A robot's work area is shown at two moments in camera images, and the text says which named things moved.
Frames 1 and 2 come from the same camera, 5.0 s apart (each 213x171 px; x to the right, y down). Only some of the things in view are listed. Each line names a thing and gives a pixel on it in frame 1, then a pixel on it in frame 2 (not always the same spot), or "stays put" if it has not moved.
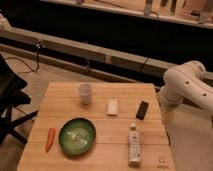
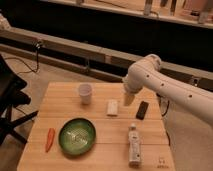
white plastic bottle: [134, 146] stays put
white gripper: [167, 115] to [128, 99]
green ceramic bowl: [77, 137] stays put
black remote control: [141, 114] stays put
